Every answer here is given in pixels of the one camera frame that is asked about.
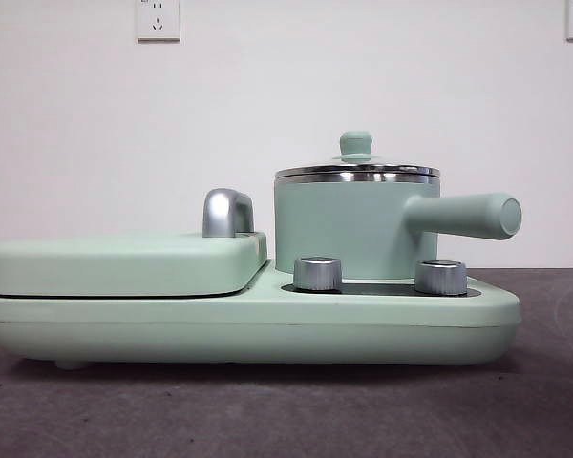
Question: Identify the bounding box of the glass lid with green knob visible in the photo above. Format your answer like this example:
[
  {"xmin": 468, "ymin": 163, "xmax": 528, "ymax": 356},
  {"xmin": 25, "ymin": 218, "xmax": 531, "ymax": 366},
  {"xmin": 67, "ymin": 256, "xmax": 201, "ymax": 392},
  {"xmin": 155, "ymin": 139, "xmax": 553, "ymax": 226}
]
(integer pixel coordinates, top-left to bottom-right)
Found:
[{"xmin": 275, "ymin": 131, "xmax": 442, "ymax": 178}]

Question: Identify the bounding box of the mint green steamer pot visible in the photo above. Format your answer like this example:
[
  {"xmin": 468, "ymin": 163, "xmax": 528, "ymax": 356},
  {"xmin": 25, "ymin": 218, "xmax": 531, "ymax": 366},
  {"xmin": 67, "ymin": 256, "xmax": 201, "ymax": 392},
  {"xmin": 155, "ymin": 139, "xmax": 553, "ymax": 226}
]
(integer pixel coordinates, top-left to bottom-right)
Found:
[{"xmin": 273, "ymin": 172, "xmax": 523, "ymax": 281}]

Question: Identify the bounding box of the silver control knob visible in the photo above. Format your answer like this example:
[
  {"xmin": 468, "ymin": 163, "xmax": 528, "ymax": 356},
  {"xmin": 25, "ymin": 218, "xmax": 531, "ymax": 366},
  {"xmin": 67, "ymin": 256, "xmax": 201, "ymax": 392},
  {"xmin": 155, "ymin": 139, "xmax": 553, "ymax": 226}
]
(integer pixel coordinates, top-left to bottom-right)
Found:
[
  {"xmin": 414, "ymin": 260, "xmax": 468, "ymax": 295},
  {"xmin": 293, "ymin": 256, "xmax": 344, "ymax": 292}
]

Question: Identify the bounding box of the mint green breakfast machine base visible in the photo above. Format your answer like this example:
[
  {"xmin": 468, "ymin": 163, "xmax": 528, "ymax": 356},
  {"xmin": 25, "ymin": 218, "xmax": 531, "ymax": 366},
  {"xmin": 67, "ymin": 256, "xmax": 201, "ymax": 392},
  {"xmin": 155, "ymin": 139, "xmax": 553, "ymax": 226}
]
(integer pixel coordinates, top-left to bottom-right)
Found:
[{"xmin": 0, "ymin": 260, "xmax": 521, "ymax": 371}]

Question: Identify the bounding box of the mint green hinged griddle cover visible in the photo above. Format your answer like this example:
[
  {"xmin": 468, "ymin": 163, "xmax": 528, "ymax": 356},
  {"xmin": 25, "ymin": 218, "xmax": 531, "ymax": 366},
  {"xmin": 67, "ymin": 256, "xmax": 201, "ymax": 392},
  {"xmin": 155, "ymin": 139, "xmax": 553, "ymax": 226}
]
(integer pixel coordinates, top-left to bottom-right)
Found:
[{"xmin": 0, "ymin": 230, "xmax": 269, "ymax": 298}]

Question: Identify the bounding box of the silver cover handle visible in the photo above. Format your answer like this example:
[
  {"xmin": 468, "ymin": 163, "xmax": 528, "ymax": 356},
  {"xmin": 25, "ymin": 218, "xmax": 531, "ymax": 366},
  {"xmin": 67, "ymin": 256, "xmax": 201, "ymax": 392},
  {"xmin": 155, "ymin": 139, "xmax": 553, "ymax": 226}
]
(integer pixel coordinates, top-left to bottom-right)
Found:
[{"xmin": 202, "ymin": 188, "xmax": 257, "ymax": 239}]

